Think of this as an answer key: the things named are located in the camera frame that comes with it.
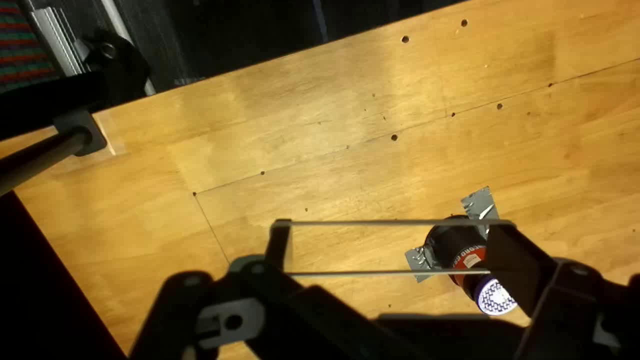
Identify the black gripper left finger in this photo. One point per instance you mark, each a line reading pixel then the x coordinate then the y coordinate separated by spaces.
pixel 279 242

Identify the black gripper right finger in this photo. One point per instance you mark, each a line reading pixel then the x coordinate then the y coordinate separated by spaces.
pixel 516 267

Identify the small orange black object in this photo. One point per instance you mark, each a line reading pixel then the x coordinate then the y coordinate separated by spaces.
pixel 460 256

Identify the black tripod stand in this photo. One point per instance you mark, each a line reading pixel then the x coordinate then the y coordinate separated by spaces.
pixel 81 87

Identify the multicoloured woven cloth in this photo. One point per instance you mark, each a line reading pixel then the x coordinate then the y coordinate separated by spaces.
pixel 21 46

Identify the ribbed aluminium rail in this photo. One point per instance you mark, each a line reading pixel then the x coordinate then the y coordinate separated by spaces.
pixel 59 37

